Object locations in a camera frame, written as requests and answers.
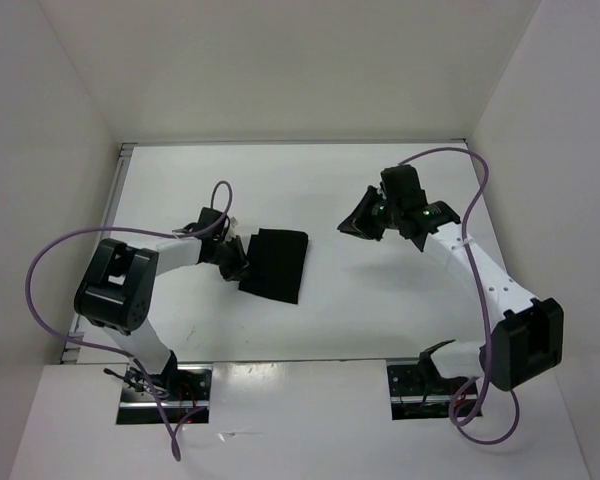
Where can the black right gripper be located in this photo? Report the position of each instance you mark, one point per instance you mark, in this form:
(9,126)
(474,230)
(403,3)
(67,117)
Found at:
(358,223)

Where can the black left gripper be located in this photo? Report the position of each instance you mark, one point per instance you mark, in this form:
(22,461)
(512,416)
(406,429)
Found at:
(239,264)

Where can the black skirt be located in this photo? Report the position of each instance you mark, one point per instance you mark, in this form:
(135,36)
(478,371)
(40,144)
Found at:
(276,264)

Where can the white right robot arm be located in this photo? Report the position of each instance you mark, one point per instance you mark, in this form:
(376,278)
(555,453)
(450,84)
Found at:
(526,333)

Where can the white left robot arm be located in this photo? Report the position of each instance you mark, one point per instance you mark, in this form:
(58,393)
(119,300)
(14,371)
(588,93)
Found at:
(116,291)

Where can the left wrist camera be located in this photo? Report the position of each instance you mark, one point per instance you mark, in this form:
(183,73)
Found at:
(192,229)

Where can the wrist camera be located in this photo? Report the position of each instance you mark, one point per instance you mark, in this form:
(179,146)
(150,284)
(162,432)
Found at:
(192,229)
(438,214)

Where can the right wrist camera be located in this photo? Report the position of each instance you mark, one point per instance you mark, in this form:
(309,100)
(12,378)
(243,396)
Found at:
(438,214)

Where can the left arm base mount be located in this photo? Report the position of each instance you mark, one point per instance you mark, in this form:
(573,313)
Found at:
(189,401)

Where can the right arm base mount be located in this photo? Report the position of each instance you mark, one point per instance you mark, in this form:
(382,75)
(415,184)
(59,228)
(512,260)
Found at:
(411,398)

